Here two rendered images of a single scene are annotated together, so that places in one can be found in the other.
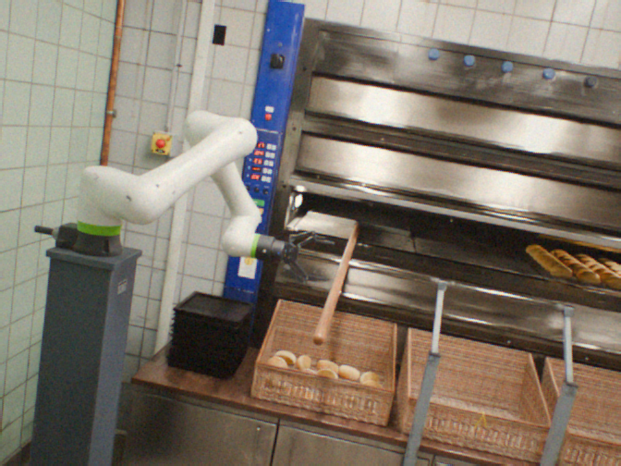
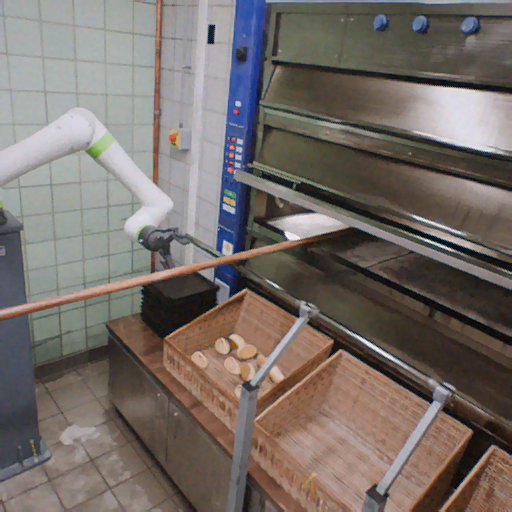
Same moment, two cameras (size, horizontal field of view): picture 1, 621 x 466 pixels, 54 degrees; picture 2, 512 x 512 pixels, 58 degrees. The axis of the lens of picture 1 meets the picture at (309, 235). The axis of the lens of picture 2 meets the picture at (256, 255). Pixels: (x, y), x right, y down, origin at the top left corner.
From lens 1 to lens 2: 1.73 m
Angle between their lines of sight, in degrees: 41
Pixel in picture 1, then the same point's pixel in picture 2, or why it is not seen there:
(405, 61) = (352, 37)
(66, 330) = not seen: outside the picture
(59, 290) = not seen: outside the picture
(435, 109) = (381, 95)
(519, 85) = (488, 51)
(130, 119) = (168, 117)
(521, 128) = (484, 117)
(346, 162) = (296, 158)
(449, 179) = (391, 185)
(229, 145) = (46, 139)
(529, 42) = not seen: outside the picture
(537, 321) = (488, 393)
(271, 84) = (239, 78)
